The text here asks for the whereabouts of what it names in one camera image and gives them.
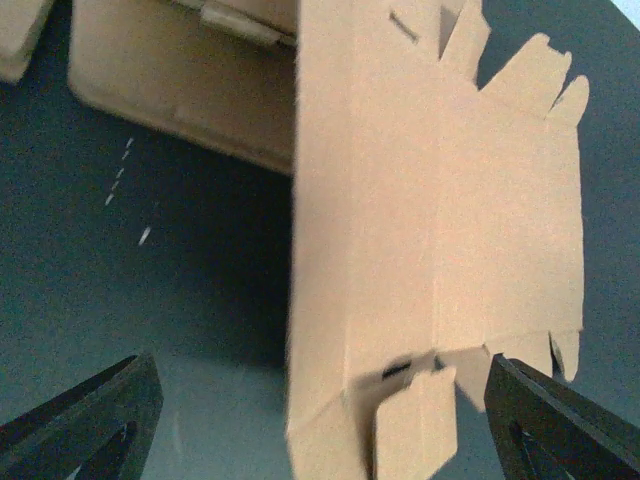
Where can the cardboard box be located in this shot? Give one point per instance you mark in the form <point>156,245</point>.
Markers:
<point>437,223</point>

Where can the stack of flat cardboard blanks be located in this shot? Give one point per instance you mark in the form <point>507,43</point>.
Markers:
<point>158,64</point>

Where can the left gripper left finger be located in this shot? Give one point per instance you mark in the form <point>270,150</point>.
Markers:
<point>102,428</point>

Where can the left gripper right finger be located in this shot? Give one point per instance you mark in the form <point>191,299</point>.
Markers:
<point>544,430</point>

